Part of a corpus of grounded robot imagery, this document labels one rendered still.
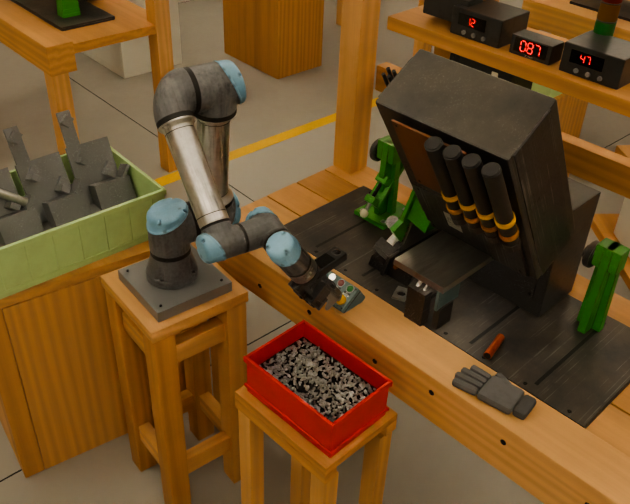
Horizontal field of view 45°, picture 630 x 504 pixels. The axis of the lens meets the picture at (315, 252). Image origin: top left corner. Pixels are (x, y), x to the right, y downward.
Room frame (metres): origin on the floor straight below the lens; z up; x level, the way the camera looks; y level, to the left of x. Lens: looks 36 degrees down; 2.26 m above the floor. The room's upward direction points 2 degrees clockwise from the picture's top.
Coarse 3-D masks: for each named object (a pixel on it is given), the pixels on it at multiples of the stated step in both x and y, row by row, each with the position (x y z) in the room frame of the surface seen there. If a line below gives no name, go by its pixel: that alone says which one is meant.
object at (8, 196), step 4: (0, 192) 1.99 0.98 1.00; (4, 192) 2.00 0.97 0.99; (8, 192) 2.01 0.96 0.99; (0, 196) 1.98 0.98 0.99; (4, 196) 1.99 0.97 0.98; (8, 196) 1.99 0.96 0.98; (12, 196) 2.00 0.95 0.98; (16, 196) 2.01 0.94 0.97; (20, 196) 2.02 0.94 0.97; (8, 200) 1.99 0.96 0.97; (12, 200) 2.00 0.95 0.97; (16, 200) 2.00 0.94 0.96; (20, 200) 2.01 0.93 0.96; (24, 200) 2.02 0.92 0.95; (20, 204) 2.01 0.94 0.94; (24, 204) 2.01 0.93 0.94
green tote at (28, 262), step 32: (64, 160) 2.30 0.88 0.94; (128, 160) 2.29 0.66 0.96; (160, 192) 2.10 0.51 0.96; (64, 224) 1.89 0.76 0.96; (96, 224) 1.95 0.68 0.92; (128, 224) 2.02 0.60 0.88; (0, 256) 1.74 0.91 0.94; (32, 256) 1.80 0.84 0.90; (64, 256) 1.87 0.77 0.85; (96, 256) 1.93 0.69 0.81; (0, 288) 1.73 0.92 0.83
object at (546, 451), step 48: (288, 288) 1.74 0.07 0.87; (336, 336) 1.60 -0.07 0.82; (384, 336) 1.51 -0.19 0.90; (432, 336) 1.52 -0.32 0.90; (432, 384) 1.36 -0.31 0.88; (480, 432) 1.25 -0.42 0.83; (528, 432) 1.20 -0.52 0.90; (576, 432) 1.21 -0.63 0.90; (528, 480) 1.15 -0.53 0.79; (576, 480) 1.08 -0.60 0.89; (624, 480) 1.08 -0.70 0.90
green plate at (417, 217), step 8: (408, 200) 1.75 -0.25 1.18; (416, 200) 1.75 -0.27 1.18; (408, 208) 1.75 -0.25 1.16; (416, 208) 1.74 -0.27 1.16; (408, 216) 1.76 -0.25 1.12; (416, 216) 1.74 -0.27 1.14; (424, 216) 1.72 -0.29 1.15; (408, 224) 1.79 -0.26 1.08; (416, 224) 1.74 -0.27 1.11; (424, 224) 1.72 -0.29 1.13; (424, 232) 1.72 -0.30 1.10
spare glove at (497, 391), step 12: (456, 372) 1.37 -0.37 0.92; (468, 372) 1.37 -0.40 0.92; (480, 372) 1.37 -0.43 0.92; (456, 384) 1.33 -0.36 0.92; (468, 384) 1.33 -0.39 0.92; (480, 384) 1.33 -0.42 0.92; (492, 384) 1.33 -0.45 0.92; (504, 384) 1.33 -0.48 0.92; (480, 396) 1.29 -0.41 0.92; (492, 396) 1.29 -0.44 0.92; (504, 396) 1.29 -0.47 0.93; (516, 396) 1.29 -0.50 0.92; (528, 396) 1.29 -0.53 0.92; (504, 408) 1.26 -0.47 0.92; (516, 408) 1.25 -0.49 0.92; (528, 408) 1.26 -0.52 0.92
